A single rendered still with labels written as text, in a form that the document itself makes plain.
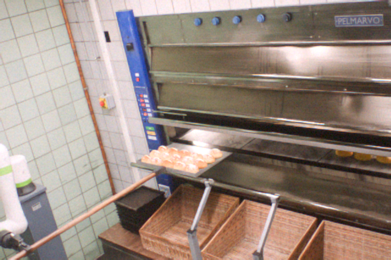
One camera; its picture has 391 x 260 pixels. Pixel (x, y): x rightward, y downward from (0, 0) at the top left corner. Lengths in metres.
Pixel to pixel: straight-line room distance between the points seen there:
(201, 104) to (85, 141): 1.37
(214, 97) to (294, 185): 0.74
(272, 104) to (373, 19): 0.80
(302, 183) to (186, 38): 1.16
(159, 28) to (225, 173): 1.06
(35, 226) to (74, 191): 0.94
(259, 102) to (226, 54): 0.36
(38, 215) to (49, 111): 0.98
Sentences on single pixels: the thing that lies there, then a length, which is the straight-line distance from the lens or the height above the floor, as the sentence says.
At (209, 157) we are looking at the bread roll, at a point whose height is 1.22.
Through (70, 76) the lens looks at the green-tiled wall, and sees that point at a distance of 4.30.
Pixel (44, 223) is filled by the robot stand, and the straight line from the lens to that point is 3.61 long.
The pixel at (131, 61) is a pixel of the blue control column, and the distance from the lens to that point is 3.74.
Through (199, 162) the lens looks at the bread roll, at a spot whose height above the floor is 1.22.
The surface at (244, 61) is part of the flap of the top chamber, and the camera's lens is 3.05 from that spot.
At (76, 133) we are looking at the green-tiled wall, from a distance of 4.37.
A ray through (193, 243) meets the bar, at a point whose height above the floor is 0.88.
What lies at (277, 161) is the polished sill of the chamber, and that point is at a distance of 3.18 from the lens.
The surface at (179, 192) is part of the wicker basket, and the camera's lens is 3.85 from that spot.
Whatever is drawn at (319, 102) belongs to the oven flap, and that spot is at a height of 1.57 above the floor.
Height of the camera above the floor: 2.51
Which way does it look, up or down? 19 degrees down
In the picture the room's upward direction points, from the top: 12 degrees counter-clockwise
